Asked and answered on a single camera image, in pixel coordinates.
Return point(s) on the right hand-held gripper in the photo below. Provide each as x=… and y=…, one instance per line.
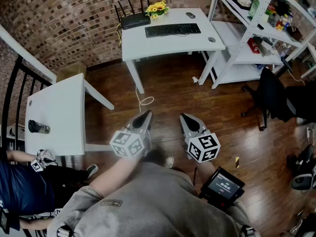
x=203, y=147

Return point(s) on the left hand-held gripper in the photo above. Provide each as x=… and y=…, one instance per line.
x=128, y=144

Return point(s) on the black keyboard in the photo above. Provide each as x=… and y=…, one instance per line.
x=172, y=30

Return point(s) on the dark grey mouse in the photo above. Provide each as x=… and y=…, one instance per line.
x=190, y=15

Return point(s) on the person's left forearm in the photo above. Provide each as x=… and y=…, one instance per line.
x=116, y=174

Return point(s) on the person's right forearm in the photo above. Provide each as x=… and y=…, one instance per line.
x=206, y=169

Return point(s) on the person's dark trousers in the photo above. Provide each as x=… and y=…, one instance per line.
x=155, y=157

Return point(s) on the person's shoe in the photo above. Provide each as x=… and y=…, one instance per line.
x=91, y=171
x=169, y=162

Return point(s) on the white paper scrap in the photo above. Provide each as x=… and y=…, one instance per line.
x=195, y=79

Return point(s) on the white desk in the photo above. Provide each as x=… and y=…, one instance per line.
x=138, y=75

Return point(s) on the black and yellow tape strip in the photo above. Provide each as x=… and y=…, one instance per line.
x=237, y=162

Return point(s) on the black monitor device with screen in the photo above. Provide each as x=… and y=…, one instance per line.
x=222, y=184

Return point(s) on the white table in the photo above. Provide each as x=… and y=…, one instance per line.
x=59, y=102

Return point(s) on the person's grey shirt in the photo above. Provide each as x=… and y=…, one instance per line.
x=153, y=206

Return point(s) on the white metal shelf rack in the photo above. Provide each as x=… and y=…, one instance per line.
x=237, y=55

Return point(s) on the cardboard box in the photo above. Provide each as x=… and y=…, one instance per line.
x=71, y=71

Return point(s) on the black office chair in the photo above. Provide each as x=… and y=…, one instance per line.
x=274, y=95

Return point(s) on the grey round desk grommet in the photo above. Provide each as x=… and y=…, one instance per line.
x=211, y=39

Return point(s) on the black patterned tumbler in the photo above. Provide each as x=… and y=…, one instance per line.
x=39, y=127

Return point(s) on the black router with antennas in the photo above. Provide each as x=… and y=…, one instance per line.
x=135, y=22

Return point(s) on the red box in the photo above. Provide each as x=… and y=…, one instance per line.
x=253, y=46

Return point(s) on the sunflowers in white pot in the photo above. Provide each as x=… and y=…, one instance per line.
x=157, y=9

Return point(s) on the black and white equipment pile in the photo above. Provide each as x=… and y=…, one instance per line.
x=303, y=171

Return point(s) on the black flat device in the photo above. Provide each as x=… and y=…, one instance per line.
x=260, y=26

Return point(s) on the white beam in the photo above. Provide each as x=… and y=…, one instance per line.
x=27, y=55

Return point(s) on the black metal railing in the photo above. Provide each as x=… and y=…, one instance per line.
x=10, y=95

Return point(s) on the green plastic bottle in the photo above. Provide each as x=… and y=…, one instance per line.
x=253, y=8

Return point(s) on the red artificial flowers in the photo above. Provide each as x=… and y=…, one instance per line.
x=272, y=10

